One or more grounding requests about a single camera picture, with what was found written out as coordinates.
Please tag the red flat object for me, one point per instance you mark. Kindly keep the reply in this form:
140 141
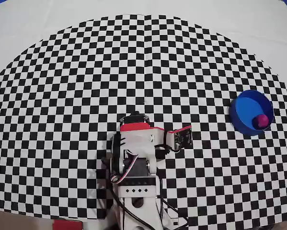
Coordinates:
67 225

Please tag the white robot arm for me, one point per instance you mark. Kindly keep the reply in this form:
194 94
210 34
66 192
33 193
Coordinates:
143 148

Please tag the blue round box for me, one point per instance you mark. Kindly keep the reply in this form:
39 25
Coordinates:
244 107

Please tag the pink faceted ball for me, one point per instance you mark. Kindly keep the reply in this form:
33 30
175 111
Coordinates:
260 121

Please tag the camera board on red mount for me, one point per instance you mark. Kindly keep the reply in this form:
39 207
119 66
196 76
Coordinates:
181 136

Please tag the black white checkered mat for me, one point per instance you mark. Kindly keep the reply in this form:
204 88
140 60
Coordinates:
61 72

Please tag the white red gripper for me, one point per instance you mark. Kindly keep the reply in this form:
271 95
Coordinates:
134 120

